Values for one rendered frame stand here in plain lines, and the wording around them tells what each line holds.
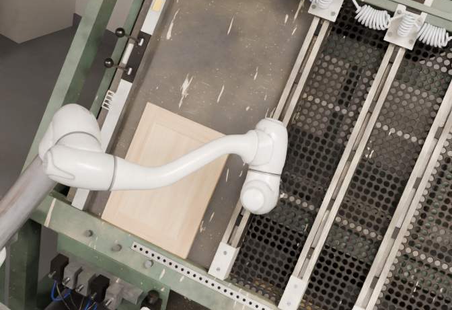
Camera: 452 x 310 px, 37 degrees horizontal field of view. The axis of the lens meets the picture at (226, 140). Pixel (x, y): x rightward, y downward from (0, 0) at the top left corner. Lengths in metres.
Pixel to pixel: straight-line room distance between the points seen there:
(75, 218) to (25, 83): 2.68
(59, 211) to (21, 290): 0.53
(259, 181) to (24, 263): 1.33
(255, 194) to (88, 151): 0.50
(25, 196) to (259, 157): 0.70
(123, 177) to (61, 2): 4.21
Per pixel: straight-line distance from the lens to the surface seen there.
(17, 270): 3.05
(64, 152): 1.83
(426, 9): 2.22
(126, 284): 2.63
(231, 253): 2.44
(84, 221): 2.66
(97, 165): 1.83
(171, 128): 2.55
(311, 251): 2.39
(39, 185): 2.05
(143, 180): 1.88
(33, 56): 5.62
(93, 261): 2.68
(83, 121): 1.94
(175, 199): 2.55
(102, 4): 2.71
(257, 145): 1.98
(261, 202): 1.97
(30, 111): 4.90
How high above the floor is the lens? 2.63
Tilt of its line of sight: 32 degrees down
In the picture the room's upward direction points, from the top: 14 degrees clockwise
